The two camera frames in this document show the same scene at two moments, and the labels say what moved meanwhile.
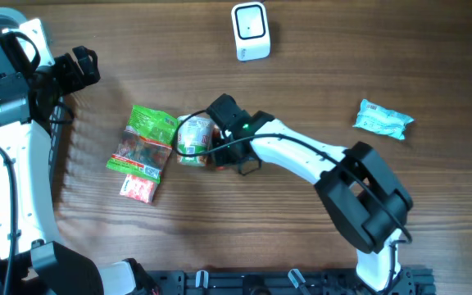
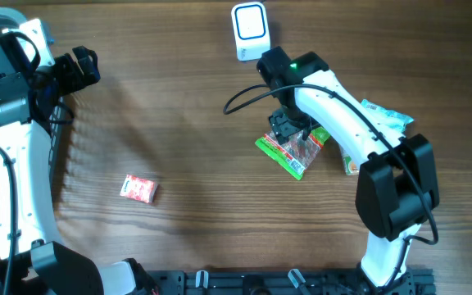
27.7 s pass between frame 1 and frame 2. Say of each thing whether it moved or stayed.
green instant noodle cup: moved
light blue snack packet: stayed
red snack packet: stayed
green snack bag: moved
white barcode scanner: stayed
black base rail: stayed
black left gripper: stayed
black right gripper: moved
